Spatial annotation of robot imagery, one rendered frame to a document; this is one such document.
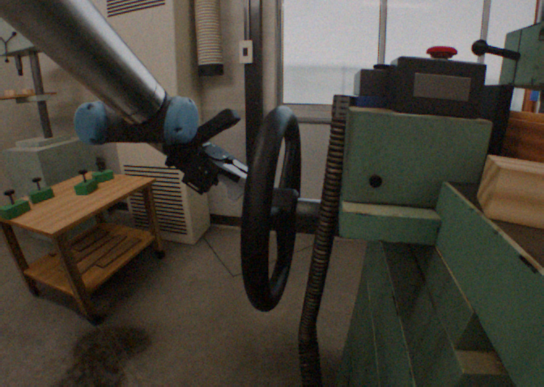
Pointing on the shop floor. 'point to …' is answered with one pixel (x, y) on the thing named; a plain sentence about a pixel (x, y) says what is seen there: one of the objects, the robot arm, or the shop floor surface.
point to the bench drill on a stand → (69, 166)
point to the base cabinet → (375, 331)
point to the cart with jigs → (82, 282)
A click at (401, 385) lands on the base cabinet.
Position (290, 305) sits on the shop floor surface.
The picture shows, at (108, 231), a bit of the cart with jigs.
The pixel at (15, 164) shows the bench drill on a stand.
